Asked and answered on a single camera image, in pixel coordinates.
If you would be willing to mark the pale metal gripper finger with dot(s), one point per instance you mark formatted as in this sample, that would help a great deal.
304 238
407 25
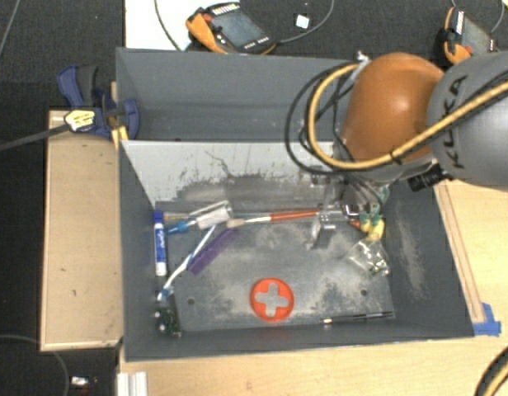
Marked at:
331 197
322 235

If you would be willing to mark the clear plastic bag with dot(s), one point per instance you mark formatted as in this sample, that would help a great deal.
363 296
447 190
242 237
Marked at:
369 258

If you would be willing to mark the orange disc with cross cutout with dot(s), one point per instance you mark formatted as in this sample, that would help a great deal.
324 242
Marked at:
272 300

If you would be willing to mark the black pen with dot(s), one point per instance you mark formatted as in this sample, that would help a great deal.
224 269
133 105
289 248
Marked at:
357 317

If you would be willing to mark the white tube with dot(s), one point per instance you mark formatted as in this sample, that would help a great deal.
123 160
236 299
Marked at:
213 216

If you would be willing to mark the grey metal bin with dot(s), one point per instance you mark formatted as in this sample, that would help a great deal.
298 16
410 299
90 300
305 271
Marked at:
237 97

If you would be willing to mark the white and blue toothbrush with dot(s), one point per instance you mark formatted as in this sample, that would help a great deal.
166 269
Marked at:
184 266

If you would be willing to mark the blue capped small tube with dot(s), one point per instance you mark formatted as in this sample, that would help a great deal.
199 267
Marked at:
179 227

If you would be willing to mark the white and blue marker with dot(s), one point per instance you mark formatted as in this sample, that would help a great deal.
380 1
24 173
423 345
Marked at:
160 246

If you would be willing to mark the green circuit board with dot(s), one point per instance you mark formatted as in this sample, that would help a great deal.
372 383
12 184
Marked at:
168 322

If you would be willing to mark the pale wood board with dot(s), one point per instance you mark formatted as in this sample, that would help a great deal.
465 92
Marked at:
81 241

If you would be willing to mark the black cylinder on white bracket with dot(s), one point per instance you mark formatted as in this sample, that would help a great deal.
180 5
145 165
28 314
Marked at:
424 180

